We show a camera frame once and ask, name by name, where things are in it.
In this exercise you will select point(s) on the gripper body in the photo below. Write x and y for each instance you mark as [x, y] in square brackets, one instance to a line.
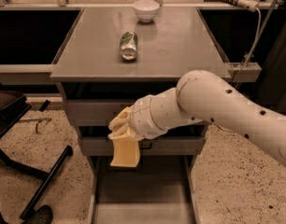
[143, 118]

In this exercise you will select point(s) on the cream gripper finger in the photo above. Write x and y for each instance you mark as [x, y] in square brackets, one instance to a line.
[120, 125]

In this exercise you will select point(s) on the yellow green sponge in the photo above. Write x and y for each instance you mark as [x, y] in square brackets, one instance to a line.
[126, 153]

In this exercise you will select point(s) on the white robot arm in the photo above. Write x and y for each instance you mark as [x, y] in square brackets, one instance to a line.
[199, 95]

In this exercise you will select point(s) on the grey middle drawer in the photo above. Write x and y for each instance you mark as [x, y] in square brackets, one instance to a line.
[163, 146]

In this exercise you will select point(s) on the grey drawer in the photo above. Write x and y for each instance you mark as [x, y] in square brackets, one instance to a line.
[93, 112]
[158, 191]
[163, 146]

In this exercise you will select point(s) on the grey top drawer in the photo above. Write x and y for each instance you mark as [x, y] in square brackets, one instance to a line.
[93, 112]

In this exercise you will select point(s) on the grey bottom drawer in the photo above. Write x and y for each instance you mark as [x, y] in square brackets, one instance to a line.
[158, 191]

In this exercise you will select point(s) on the grey drawer cabinet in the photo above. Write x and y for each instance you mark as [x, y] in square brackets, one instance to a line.
[91, 66]

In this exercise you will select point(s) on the green soda can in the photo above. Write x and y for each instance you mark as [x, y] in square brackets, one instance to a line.
[128, 46]

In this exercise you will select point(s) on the white ceramic bowl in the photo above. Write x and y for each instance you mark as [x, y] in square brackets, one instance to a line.
[146, 10]

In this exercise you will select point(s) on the black perforated shoe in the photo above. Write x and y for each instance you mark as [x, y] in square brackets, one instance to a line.
[43, 215]

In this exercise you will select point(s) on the dark cabinet at right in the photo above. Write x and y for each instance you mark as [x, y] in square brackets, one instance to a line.
[271, 86]

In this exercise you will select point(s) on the black middle drawer handle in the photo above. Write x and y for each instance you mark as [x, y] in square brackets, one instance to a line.
[145, 146]

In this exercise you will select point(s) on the grey horizontal rail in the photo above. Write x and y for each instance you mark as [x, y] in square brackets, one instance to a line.
[22, 74]

